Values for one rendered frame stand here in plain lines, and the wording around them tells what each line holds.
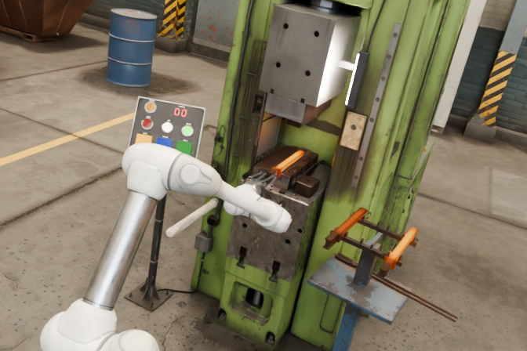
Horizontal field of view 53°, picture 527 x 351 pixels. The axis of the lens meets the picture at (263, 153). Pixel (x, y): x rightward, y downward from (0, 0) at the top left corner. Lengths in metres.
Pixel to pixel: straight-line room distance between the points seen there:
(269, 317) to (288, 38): 1.48
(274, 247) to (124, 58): 4.68
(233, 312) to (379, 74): 1.49
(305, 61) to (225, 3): 6.79
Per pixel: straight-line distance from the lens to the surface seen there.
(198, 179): 1.68
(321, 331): 3.09
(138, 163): 1.78
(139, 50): 6.96
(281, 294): 2.82
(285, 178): 2.60
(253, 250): 2.76
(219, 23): 9.24
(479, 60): 8.23
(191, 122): 2.66
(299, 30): 2.43
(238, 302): 3.04
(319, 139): 3.00
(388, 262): 2.15
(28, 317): 3.14
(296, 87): 2.47
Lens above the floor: 2.02
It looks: 21 degrees down
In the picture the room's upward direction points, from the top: 11 degrees clockwise
